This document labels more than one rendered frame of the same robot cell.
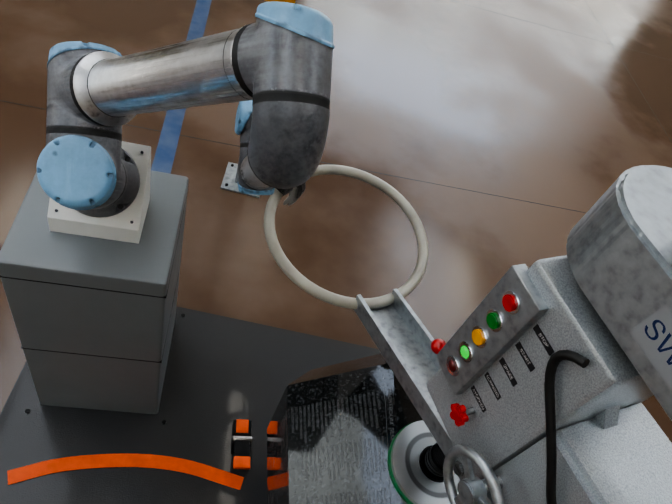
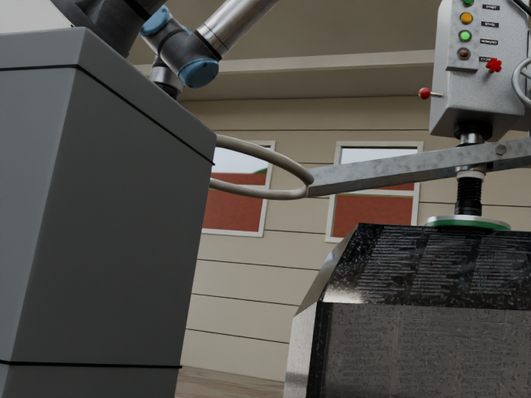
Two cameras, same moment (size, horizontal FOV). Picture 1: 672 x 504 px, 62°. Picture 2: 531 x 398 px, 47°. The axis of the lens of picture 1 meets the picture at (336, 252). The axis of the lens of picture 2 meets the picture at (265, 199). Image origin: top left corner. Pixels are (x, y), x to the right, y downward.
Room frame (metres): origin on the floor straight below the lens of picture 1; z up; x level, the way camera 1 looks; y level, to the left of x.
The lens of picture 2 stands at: (-0.04, 1.09, 0.49)
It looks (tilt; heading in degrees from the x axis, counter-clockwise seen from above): 13 degrees up; 312
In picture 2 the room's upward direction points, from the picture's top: 8 degrees clockwise
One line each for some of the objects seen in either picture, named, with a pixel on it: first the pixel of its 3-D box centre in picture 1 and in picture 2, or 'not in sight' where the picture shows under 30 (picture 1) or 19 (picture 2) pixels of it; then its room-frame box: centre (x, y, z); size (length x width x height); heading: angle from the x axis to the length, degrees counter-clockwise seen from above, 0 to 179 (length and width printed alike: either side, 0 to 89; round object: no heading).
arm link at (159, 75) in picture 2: not in sight; (167, 84); (1.16, 0.20, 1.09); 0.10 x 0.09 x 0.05; 68
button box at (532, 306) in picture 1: (486, 335); (465, 20); (0.59, -0.28, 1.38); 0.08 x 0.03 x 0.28; 38
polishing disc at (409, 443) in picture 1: (434, 464); (467, 227); (0.60, -0.41, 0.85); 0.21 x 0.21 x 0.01
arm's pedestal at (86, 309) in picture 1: (108, 300); (6, 346); (0.88, 0.61, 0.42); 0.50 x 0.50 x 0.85; 19
